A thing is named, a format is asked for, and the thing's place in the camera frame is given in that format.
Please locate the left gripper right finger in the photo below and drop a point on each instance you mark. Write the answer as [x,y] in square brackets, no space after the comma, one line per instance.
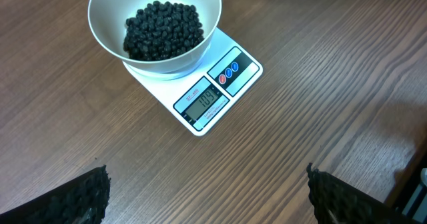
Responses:
[335,201]

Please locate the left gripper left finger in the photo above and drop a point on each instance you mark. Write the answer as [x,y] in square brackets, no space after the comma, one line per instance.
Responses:
[81,200]

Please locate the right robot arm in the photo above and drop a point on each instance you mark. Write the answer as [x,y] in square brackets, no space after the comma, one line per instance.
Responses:
[407,198]

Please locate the white digital kitchen scale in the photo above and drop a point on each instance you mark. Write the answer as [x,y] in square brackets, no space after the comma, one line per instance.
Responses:
[199,96]

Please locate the black beans in bowl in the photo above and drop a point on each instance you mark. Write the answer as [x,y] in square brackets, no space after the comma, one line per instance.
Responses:
[162,31]

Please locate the white bowl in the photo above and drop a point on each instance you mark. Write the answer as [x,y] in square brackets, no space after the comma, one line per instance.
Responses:
[107,23]

